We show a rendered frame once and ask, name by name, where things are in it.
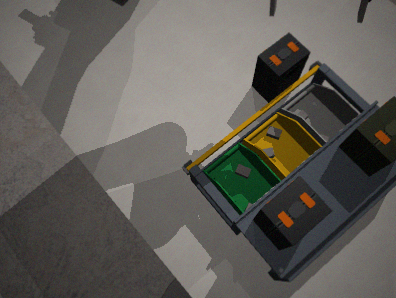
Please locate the yellow long bar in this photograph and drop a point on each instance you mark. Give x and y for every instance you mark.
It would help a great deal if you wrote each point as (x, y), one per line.
(253, 118)

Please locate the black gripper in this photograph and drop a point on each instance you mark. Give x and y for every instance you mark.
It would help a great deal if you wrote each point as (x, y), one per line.
(361, 12)

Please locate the grey metal shelf rack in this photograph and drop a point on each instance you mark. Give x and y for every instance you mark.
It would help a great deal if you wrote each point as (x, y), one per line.
(329, 171)

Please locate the yellow bin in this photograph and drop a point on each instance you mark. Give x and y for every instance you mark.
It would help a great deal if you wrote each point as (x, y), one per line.
(294, 146)

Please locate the grey open bin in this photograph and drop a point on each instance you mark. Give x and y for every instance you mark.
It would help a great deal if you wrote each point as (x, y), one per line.
(328, 111)

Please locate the green open bin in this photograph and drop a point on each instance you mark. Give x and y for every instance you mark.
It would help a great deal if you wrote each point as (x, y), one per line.
(237, 190)

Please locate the black box with orange latches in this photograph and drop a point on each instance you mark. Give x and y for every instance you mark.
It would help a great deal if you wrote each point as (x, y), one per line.
(279, 66)

